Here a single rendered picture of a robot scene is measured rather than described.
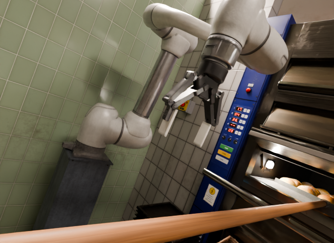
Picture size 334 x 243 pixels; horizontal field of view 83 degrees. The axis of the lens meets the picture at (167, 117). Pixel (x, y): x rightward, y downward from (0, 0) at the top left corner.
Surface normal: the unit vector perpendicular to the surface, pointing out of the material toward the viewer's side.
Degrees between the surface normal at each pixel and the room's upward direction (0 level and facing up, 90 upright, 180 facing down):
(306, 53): 90
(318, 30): 90
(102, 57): 90
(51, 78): 90
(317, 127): 70
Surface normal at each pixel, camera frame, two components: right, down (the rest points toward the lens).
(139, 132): 0.47, 0.32
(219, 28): -0.71, -0.06
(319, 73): -0.55, -0.57
